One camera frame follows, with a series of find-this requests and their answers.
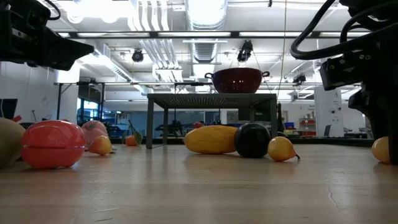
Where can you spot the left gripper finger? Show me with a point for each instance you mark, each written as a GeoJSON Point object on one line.
{"type": "Point", "coordinates": [65, 51]}

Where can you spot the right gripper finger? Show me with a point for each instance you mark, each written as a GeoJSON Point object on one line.
{"type": "Point", "coordinates": [394, 149]}

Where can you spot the small yellow-red toy pear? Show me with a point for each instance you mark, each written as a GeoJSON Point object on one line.
{"type": "Point", "coordinates": [381, 150]}
{"type": "Point", "coordinates": [280, 149]}
{"type": "Point", "coordinates": [100, 145]}

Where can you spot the pink toy peach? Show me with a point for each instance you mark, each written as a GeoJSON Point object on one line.
{"type": "Point", "coordinates": [94, 130]}

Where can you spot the red toy apple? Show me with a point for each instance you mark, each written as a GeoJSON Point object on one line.
{"type": "Point", "coordinates": [53, 144]}

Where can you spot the brown toy kiwi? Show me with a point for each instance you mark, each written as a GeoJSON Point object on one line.
{"type": "Point", "coordinates": [9, 143]}

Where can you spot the black toy avocado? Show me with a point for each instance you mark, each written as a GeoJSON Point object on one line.
{"type": "Point", "coordinates": [252, 140]}

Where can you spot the purple perforated colander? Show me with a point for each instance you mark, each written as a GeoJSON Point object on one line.
{"type": "Point", "coordinates": [236, 81]}

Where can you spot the orange toy mango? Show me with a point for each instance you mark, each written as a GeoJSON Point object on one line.
{"type": "Point", "coordinates": [211, 139]}

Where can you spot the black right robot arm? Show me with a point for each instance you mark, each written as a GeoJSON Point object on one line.
{"type": "Point", "coordinates": [373, 6]}

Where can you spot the white pillar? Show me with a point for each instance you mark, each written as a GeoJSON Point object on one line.
{"type": "Point", "coordinates": [326, 118]}

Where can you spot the black ceiling spotlight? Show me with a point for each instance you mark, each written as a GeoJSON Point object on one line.
{"type": "Point", "coordinates": [137, 55]}
{"type": "Point", "coordinates": [300, 78]}
{"type": "Point", "coordinates": [245, 51]}

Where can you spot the black monitor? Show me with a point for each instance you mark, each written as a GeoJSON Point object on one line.
{"type": "Point", "coordinates": [7, 109]}

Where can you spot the small shelf with red bins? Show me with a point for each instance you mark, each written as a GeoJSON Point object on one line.
{"type": "Point", "coordinates": [308, 126]}

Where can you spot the blue bin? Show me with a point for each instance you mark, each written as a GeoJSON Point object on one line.
{"type": "Point", "coordinates": [289, 125]}

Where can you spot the grey perforated metal stand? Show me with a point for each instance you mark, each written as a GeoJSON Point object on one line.
{"type": "Point", "coordinates": [211, 101]}

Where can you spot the black background workbench frame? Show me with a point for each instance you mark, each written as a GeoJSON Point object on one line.
{"type": "Point", "coordinates": [102, 102]}

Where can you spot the black aluminium rig frame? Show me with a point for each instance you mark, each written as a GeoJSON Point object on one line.
{"type": "Point", "coordinates": [149, 34]}

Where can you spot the silver ventilation duct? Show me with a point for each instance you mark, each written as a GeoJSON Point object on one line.
{"type": "Point", "coordinates": [205, 15]}

